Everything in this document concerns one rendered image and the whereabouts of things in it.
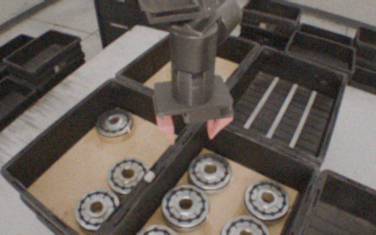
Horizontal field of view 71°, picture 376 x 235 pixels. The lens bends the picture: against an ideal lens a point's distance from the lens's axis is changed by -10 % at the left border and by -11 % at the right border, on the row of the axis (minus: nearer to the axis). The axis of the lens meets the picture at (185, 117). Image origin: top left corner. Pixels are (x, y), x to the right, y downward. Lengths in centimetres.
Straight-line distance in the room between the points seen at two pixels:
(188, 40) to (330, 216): 55
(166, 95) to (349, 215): 53
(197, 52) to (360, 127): 93
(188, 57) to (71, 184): 50
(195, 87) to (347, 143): 80
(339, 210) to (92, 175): 60
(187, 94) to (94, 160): 45
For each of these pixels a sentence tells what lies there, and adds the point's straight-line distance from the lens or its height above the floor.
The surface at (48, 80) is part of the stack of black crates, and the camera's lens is 174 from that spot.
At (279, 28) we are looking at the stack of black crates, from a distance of 209.
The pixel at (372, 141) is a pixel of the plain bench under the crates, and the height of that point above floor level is 70.
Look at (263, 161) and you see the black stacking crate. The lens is 70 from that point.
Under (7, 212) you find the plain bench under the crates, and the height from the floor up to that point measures 70.
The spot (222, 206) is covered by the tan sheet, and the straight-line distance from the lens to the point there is 68.
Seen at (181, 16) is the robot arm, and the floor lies 128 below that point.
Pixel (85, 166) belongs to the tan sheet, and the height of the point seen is 83.
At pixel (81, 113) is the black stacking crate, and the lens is 80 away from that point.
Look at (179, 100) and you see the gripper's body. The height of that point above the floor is 117.
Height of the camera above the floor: 142
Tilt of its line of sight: 45 degrees down
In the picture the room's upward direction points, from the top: straight up
